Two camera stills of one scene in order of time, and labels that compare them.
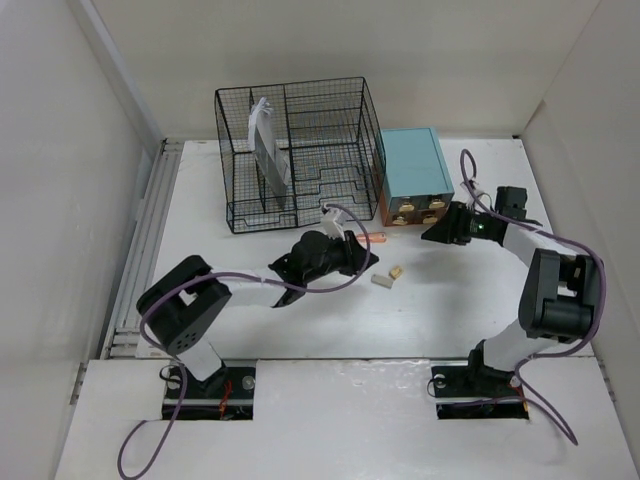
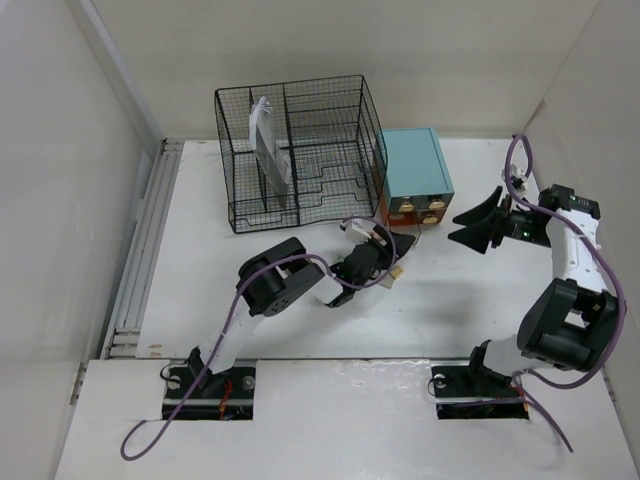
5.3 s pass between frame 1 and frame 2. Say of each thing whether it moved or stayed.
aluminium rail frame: stayed
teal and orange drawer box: stayed
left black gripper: moved
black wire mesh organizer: stayed
